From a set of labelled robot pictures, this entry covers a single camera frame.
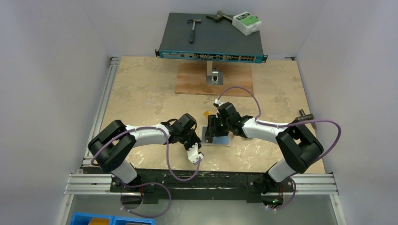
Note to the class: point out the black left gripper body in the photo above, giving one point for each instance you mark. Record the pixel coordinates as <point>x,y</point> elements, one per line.
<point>189,138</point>

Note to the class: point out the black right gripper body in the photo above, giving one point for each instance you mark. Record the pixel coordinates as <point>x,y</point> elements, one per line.
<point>216,123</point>

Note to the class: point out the tan leather card holder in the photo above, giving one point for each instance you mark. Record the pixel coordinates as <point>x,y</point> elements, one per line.
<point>214,141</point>

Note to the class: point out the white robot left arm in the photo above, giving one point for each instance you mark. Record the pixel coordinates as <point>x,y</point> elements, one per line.
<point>111,146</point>

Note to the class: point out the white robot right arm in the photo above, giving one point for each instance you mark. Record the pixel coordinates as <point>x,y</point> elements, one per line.
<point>299,147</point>

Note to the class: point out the gold credit card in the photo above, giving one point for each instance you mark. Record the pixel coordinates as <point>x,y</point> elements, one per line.
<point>208,113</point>

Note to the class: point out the brown plywood board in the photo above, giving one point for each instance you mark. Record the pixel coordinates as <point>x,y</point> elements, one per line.
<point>201,79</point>

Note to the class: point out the small hammer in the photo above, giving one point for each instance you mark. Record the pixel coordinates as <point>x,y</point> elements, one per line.
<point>192,32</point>

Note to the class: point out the white green box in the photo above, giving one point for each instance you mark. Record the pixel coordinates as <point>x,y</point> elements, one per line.
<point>246,23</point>

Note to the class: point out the dark pliers tool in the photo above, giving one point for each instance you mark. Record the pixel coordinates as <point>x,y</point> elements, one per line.
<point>219,17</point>

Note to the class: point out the blue plastic bin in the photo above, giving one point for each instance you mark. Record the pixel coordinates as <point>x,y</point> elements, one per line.
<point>81,218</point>

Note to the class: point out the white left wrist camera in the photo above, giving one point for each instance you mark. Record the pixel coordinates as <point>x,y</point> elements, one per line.
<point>194,155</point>

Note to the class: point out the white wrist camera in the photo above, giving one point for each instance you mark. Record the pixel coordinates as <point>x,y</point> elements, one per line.
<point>217,103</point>
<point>194,155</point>

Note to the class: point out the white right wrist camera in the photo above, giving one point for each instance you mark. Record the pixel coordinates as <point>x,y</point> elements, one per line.
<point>217,103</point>

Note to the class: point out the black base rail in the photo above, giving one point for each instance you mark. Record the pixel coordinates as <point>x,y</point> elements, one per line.
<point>158,184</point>

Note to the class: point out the metal stand base bracket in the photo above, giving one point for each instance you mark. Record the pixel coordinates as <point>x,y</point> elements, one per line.
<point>214,76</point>

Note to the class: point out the blue network switch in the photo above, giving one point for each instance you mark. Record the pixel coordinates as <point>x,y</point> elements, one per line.
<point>215,41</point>

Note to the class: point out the metal door handle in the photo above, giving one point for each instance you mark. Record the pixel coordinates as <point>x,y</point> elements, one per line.
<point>304,116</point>

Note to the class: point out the aluminium frame rail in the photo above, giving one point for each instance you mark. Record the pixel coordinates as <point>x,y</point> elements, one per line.
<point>150,83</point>

